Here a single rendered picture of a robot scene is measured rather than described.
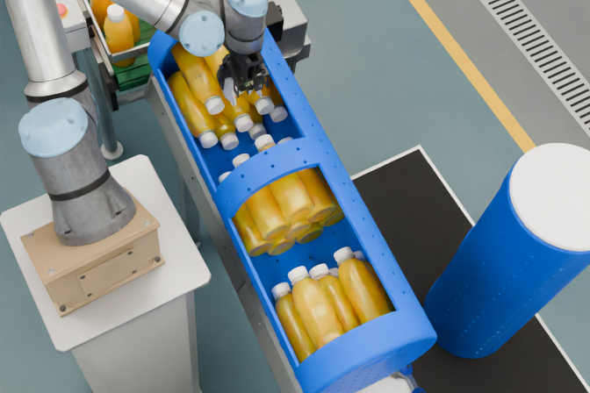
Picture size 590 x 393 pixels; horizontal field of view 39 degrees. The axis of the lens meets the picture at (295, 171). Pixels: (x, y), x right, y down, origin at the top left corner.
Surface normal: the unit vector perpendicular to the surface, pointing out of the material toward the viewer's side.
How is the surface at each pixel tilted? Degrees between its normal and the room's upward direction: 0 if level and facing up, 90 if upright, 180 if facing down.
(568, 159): 0
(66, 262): 41
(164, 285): 0
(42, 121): 33
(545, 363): 0
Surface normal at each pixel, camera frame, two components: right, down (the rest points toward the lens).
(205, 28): 0.20, 0.40
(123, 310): 0.09, -0.47
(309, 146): 0.46, -0.57
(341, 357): -0.42, -0.21
